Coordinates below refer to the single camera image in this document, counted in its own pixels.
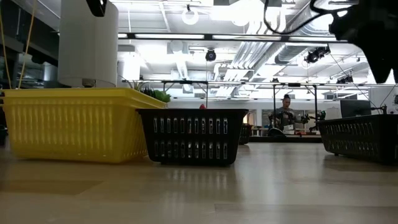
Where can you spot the black plastic slotted basket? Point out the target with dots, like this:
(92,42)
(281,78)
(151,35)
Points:
(192,155)
(357,137)

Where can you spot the yellow plastic slotted basket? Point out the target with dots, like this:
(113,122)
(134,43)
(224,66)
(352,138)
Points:
(77,91)
(77,130)

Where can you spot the white cylinder table lamp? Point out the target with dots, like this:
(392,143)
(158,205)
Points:
(87,46)

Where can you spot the dark computer monitor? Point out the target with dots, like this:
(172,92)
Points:
(354,109)

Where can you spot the succulent in white pot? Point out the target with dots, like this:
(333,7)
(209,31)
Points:
(162,96)

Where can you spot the person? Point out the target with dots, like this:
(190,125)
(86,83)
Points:
(284,115)

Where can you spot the black aluminium rig frame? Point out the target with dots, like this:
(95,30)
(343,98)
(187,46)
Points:
(207,36)

